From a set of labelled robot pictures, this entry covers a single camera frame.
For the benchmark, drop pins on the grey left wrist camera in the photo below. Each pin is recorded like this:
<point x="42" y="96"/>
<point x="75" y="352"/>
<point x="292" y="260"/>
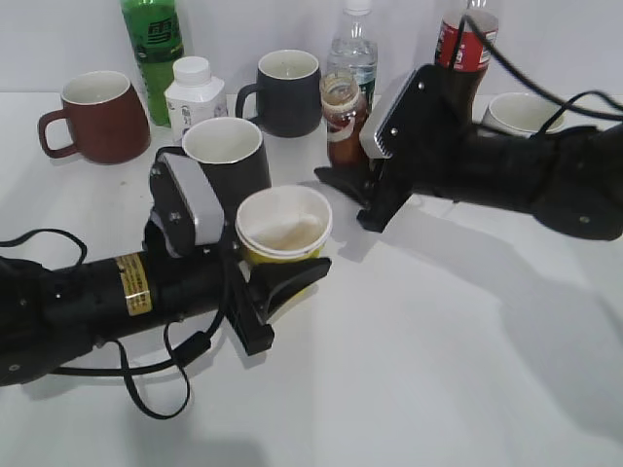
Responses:
<point x="186" y="213"/>

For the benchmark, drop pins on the green plastic soda bottle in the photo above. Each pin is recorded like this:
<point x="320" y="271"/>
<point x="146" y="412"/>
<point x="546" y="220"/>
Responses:
<point x="154" y="32"/>

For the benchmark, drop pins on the brown Nescafe coffee bottle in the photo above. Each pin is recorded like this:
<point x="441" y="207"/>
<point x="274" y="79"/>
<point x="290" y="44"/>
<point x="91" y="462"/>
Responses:
<point x="345" y="111"/>

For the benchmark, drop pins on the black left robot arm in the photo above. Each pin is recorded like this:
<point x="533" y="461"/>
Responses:
<point x="51" y="317"/>

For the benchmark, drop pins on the dark grey mug rear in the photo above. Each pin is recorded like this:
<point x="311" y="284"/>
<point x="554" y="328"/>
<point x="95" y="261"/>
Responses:
<point x="288" y="102"/>

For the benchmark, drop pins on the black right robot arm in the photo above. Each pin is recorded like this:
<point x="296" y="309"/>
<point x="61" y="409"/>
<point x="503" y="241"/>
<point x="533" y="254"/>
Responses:
<point x="569" y="181"/>

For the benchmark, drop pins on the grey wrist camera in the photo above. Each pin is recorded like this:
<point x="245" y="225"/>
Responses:
<point x="400" y="108"/>
<point x="186" y="213"/>

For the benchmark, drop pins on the cola bottle red label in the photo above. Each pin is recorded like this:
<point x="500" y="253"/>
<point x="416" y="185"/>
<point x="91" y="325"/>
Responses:
<point x="460" y="55"/>

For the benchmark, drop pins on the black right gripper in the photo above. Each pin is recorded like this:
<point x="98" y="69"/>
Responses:
<point x="418" y="163"/>

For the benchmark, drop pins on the brown ceramic mug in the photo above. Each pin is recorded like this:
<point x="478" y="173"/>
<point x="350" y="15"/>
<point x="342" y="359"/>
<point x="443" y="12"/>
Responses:
<point x="106" y="121"/>

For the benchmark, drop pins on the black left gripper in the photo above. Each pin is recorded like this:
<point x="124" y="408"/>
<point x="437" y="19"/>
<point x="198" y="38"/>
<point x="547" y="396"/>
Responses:
<point x="207" y="276"/>

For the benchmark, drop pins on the white ceramic mug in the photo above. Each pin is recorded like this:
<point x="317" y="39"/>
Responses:
<point x="519" y="113"/>

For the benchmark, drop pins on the white milk carton bottle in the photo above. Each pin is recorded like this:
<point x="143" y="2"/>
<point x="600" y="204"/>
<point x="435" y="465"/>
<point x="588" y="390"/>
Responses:
<point x="195" y="95"/>

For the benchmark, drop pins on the yellow paper cup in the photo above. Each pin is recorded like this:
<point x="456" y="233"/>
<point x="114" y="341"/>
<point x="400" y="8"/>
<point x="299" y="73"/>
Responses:
<point x="284" y="224"/>

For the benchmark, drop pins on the clear water bottle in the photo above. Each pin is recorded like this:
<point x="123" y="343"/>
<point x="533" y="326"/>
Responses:
<point x="353" y="47"/>

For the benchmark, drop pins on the black mug front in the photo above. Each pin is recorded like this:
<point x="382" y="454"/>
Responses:
<point x="232" y="155"/>

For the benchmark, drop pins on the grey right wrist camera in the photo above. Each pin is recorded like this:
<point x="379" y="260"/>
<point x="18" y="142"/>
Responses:
<point x="400" y="108"/>

